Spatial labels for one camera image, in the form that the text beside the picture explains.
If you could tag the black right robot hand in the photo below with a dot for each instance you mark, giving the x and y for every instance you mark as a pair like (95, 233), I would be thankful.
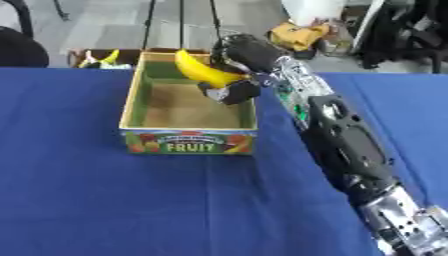
(248, 53)

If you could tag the yellow toy banana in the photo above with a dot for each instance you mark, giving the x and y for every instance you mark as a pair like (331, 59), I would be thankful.
(201, 71)

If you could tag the silver and black right robot arm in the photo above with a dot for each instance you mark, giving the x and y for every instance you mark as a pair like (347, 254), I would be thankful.
(344, 143)

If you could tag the cardboard box with green inside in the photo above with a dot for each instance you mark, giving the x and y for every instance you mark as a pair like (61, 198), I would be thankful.
(186, 116)

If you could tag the brown box of toys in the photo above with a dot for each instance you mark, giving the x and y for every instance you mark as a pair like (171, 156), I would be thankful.
(102, 58)

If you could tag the yellow bag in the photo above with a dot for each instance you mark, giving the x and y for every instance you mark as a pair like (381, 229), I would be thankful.
(297, 36)

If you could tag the black tripod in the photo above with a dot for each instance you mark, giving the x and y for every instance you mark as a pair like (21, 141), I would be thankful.
(181, 23)

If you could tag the white bin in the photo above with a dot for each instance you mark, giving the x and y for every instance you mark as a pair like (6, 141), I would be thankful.
(312, 11)

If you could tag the black office chair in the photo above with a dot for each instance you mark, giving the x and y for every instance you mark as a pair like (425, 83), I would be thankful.
(408, 33)

